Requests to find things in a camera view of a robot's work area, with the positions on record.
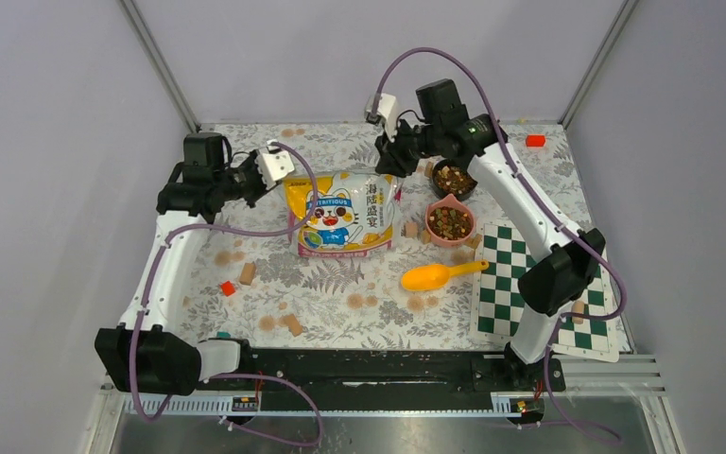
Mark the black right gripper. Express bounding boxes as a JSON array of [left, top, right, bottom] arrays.
[[373, 117, 441, 181]]

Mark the pet food bag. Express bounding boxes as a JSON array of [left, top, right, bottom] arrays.
[[283, 169, 402, 258]]

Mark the yellow plastic scoop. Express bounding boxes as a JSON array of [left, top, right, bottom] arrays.
[[400, 260, 489, 291]]

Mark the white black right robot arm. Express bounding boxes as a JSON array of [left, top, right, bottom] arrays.
[[365, 79, 606, 390]]

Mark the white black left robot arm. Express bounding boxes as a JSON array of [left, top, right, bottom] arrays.
[[95, 132, 270, 395]]

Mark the pink pet food bowl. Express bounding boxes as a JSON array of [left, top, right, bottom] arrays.
[[424, 194, 476, 248]]

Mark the black round lid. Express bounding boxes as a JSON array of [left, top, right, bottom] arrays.
[[429, 159, 477, 201]]

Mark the wooden cylinder near bowl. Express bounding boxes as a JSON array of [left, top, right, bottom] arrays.
[[404, 221, 419, 238]]

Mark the wooden block left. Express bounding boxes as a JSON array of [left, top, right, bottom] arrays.
[[238, 262, 257, 286]]

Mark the floral table mat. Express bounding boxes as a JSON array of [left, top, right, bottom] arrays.
[[176, 123, 592, 351]]

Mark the red block at front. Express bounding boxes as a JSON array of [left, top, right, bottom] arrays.
[[219, 281, 236, 297]]

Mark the red block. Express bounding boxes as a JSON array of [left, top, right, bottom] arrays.
[[219, 281, 236, 297], [525, 134, 546, 148]]

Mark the red block at back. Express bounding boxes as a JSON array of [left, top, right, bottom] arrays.
[[525, 134, 546, 148]]

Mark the green white checkerboard mat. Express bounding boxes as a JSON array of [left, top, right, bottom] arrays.
[[470, 223, 620, 362]]

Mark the wooden block front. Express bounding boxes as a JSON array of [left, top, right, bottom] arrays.
[[283, 314, 303, 337]]

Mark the wooden cylinder on checkerboard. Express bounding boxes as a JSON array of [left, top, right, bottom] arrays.
[[571, 300, 586, 324]]

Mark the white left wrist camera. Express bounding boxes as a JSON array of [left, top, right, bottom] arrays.
[[255, 145, 295, 190]]

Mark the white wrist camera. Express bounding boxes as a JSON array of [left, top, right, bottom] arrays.
[[255, 145, 295, 190], [364, 94, 400, 142]]

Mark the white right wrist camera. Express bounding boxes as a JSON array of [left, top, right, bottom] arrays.
[[364, 94, 400, 142]]

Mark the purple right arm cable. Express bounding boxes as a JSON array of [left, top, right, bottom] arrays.
[[372, 47, 629, 445]]

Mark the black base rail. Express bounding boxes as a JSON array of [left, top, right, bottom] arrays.
[[185, 345, 566, 411]]

